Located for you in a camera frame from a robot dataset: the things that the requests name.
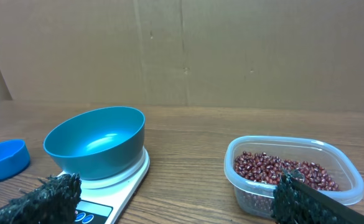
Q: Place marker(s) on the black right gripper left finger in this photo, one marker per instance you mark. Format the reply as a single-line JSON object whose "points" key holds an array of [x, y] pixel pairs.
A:
{"points": [[55, 201]]}

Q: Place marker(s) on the white digital kitchen scale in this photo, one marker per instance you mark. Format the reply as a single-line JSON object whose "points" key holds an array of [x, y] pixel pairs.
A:
{"points": [[105, 200]]}

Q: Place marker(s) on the clear plastic container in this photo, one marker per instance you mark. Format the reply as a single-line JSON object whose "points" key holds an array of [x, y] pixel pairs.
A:
{"points": [[255, 198]]}

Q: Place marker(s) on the blue plastic scoop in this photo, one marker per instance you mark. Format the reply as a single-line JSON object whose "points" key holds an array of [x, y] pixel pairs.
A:
{"points": [[14, 158]]}

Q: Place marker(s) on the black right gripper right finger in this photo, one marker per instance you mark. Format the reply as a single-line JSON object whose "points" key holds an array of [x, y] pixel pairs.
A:
{"points": [[296, 202]]}

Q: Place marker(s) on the teal plastic bowl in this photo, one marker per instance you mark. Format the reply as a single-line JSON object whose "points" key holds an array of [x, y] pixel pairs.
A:
{"points": [[98, 143]]}

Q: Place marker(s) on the red adzuki beans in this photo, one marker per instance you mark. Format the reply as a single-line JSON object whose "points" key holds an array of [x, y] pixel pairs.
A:
{"points": [[267, 169]]}

